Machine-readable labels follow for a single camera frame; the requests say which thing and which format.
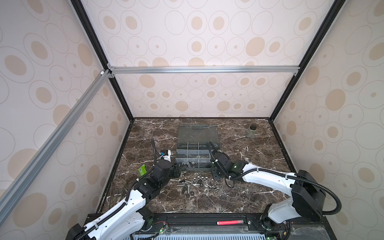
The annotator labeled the red marker pen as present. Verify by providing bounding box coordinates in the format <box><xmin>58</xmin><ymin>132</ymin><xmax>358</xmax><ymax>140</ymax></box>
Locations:
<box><xmin>217</xmin><ymin>220</ymin><xmax>244</xmax><ymax>226</ymax></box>

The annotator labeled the green packet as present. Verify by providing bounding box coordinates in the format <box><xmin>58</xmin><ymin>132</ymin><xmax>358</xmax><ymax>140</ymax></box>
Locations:
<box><xmin>138</xmin><ymin>165</ymin><xmax>148</xmax><ymax>177</ymax></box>

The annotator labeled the clear grey compartment organizer box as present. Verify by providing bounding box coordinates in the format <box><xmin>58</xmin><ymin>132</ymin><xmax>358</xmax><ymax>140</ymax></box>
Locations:
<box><xmin>176</xmin><ymin>125</ymin><xmax>221</xmax><ymax>172</ymax></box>

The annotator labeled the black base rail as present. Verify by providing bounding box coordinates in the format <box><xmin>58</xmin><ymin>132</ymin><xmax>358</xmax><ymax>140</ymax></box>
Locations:
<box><xmin>78</xmin><ymin>212</ymin><xmax>337</xmax><ymax>240</ymax></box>

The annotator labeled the horizontal aluminium frame bar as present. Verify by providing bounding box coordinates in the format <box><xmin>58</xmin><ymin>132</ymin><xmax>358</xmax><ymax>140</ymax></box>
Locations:
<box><xmin>110</xmin><ymin>66</ymin><xmax>300</xmax><ymax>75</ymax></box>

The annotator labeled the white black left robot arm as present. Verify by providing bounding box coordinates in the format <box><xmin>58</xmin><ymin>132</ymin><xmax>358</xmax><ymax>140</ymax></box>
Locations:
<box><xmin>66</xmin><ymin>139</ymin><xmax>181</xmax><ymax>240</ymax></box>

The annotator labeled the diagonal aluminium frame bar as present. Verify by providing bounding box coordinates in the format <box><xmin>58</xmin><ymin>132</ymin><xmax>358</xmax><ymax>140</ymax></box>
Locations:
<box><xmin>1</xmin><ymin>69</ymin><xmax>111</xmax><ymax>225</ymax></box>

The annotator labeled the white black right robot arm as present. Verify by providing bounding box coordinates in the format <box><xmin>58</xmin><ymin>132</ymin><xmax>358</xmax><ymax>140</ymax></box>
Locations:
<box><xmin>207</xmin><ymin>142</ymin><xmax>342</xmax><ymax>230</ymax></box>

